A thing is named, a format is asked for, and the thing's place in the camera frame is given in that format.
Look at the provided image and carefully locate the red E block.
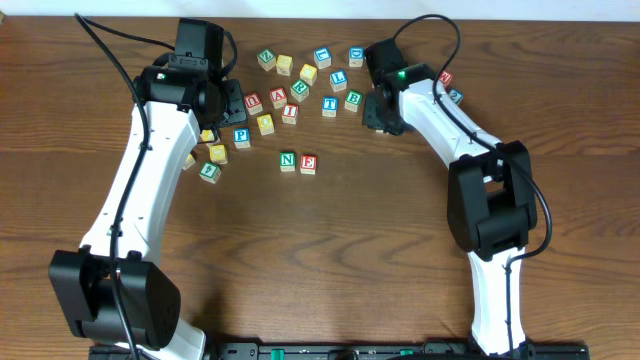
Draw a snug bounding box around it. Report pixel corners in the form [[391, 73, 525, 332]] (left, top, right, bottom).
[[300, 155, 318, 175]]

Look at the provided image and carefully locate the blue D block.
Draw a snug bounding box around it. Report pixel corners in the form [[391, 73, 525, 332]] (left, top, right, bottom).
[[348, 47, 364, 68]]

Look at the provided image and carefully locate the yellow block top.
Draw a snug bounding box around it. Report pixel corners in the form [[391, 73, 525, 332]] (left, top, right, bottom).
[[276, 55, 293, 76]]

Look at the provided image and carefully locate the yellow G block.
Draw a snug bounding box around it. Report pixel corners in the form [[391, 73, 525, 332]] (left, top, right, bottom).
[[182, 154, 196, 170]]

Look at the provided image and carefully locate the red A block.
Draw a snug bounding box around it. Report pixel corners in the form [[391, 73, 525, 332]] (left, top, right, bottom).
[[269, 87, 288, 109]]

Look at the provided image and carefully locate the green N block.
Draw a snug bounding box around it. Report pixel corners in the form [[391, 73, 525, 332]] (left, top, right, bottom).
[[279, 152, 296, 172]]

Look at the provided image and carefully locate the yellow block upper middle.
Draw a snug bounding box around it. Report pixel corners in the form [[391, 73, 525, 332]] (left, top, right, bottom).
[[300, 64, 318, 86]]

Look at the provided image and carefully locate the green Z block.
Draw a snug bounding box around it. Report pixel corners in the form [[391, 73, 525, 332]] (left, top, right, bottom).
[[257, 48, 277, 72]]

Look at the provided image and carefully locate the blue L block top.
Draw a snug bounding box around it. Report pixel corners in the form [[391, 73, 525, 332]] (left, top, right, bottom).
[[313, 47, 332, 69]]

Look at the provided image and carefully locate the yellow O block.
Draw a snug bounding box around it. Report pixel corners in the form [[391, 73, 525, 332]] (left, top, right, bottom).
[[256, 114, 275, 136]]

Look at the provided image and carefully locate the green R block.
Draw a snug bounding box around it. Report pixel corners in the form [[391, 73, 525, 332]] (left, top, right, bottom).
[[290, 79, 310, 102]]

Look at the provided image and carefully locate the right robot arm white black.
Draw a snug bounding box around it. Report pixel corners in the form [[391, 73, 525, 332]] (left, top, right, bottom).
[[363, 62, 537, 355]]

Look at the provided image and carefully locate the green B block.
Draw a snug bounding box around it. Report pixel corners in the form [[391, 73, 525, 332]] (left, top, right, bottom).
[[345, 90, 364, 113]]

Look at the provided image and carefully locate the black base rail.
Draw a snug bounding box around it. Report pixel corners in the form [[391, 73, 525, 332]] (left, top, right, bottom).
[[89, 339, 591, 360]]

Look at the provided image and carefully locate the blue l block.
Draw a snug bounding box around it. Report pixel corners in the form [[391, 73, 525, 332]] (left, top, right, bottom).
[[313, 47, 332, 69], [330, 70, 348, 92]]

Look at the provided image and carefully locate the blue T block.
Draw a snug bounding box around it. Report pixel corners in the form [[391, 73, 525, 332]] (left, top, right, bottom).
[[322, 96, 339, 118]]

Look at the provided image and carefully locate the red I block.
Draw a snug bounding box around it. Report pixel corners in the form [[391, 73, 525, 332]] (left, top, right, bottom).
[[282, 104, 299, 125]]

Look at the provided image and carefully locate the red M block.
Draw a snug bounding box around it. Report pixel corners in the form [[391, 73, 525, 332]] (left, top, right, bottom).
[[439, 71, 453, 88]]

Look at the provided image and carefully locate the blue P block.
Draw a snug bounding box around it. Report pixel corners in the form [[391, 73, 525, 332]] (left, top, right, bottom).
[[233, 128, 251, 149]]

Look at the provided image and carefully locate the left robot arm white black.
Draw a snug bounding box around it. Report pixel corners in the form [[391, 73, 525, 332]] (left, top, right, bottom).
[[48, 66, 247, 359]]

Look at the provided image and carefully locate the blue 2 block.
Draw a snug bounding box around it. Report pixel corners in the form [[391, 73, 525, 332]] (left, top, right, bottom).
[[448, 89, 464, 105]]

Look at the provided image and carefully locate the yellow C block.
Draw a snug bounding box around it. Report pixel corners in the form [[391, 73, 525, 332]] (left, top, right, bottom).
[[209, 144, 228, 164]]

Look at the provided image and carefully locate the yellow K block left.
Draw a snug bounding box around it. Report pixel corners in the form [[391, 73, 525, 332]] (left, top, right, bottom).
[[200, 130, 220, 146]]

